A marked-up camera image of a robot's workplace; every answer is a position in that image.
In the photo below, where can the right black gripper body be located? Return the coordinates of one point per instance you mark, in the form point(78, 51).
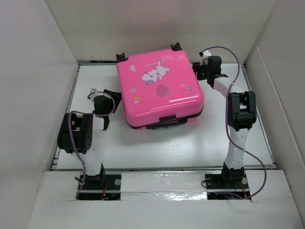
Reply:
point(201, 71)

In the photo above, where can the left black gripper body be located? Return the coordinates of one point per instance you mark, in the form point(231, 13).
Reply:
point(110, 106)

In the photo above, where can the pink kids suitcase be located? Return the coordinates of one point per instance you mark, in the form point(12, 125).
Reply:
point(159, 88)

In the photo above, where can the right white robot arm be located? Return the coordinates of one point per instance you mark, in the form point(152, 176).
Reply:
point(240, 115)

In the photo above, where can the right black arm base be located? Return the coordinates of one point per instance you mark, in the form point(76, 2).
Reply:
point(217, 189)

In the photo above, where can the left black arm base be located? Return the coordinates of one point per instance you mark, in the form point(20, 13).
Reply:
point(109, 189)

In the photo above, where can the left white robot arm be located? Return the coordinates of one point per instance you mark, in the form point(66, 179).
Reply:
point(76, 134)

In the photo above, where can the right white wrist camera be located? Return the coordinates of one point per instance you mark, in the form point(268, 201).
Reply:
point(204, 57)

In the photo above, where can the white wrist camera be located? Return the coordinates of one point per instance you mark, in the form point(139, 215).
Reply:
point(204, 57)
point(93, 93)

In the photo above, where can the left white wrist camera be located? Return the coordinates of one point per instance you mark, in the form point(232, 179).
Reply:
point(93, 93)

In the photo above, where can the aluminium rail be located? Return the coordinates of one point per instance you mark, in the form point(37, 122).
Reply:
point(201, 144)

